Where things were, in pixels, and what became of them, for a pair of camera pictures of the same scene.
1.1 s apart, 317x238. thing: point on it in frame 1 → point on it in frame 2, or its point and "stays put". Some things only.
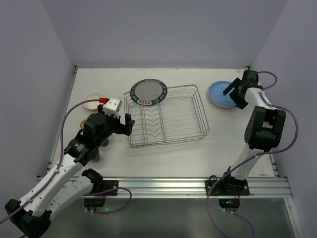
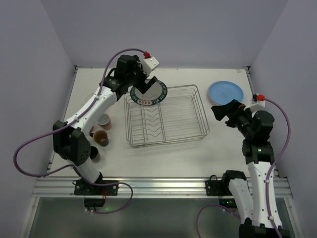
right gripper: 240,91 → 231,112
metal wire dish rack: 180,117 stays put
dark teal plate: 148,91 stays put
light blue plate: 216,96 stays put
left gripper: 118,125 → 139,80
